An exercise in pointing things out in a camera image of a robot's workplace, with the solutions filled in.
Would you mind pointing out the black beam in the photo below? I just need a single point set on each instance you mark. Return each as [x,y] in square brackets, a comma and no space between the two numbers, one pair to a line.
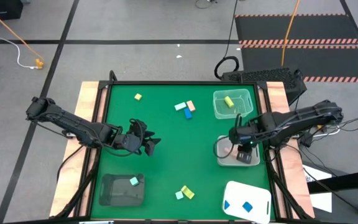
[343,182]

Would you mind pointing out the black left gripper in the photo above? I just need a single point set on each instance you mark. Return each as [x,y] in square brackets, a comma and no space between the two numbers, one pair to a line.
[132,140]

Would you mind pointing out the black mat striped edge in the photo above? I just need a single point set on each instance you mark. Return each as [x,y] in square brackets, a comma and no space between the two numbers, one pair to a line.
[337,63]
[322,28]

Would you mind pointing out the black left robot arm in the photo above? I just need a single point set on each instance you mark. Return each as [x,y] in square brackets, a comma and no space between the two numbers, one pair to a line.
[73,124]

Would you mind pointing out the mint green foam cube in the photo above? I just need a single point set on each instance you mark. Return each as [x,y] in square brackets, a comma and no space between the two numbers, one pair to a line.
[179,195]
[134,181]

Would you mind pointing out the small yellow foam cube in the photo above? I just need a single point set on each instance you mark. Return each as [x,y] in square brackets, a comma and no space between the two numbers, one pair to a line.
[138,96]

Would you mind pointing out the clear plastic bin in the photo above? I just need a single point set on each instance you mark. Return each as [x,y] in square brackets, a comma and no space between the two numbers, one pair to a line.
[241,109]

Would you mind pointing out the dark translucent plastic bin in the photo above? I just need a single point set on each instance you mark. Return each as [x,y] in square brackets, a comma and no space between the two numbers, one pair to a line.
[121,193]

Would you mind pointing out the wooden side board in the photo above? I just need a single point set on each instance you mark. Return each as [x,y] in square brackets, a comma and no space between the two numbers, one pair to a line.
[294,161]
[64,193]

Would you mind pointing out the white plastic bin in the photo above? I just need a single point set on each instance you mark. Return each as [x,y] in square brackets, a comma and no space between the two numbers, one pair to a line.
[253,194]

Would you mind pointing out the yellow foam cylinder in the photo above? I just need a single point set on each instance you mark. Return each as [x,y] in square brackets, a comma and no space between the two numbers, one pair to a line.
[228,101]

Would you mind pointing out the mint green rectangular foam block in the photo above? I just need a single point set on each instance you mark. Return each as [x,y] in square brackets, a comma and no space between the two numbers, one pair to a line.
[180,106]

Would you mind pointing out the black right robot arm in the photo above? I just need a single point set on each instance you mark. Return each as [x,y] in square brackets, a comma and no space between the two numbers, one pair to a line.
[291,121]

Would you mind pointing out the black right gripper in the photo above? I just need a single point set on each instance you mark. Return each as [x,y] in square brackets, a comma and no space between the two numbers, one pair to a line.
[244,140]

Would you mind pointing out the blue rectangular foam block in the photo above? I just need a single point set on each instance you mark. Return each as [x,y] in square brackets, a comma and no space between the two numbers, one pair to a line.
[187,113]

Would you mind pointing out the long peach foam block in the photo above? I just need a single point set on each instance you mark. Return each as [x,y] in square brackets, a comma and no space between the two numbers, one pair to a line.
[228,151]

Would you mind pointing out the green table mat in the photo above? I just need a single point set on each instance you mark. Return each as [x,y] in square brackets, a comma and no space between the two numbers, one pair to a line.
[166,174]

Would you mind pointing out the white paper sheet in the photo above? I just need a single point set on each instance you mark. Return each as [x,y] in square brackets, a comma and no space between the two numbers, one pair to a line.
[322,202]

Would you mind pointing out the light grey plastic bin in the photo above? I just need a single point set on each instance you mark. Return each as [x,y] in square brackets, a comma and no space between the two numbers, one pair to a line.
[225,160]

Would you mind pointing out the peach rectangular foam block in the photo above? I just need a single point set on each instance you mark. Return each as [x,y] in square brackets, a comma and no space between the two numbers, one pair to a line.
[190,105]

